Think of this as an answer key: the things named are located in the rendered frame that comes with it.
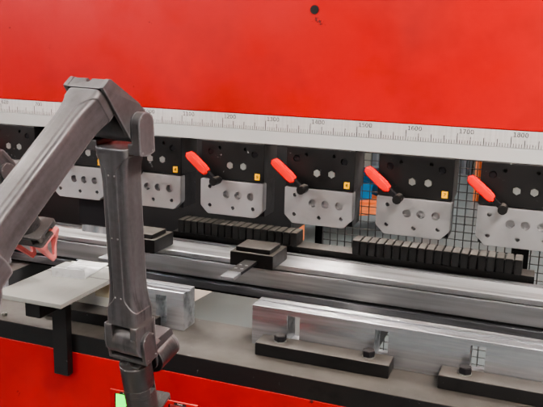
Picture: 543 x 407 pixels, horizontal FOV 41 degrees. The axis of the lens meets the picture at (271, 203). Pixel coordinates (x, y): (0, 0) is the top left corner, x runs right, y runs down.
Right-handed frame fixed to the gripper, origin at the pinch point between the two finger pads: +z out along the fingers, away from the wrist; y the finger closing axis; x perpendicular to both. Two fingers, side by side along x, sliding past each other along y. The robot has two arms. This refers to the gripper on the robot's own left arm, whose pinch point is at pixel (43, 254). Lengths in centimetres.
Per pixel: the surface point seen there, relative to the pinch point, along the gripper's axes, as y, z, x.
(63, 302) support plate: -10.2, 2.7, 9.6
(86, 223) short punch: 1.4, 7.2, -17.6
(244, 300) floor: 61, 231, -170
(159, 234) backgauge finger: -5.2, 26.6, -34.4
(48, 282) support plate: 1.0, 7.8, 1.4
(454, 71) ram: -85, -29, -36
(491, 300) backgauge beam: -95, 31, -32
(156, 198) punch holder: -20.1, -2.5, -19.5
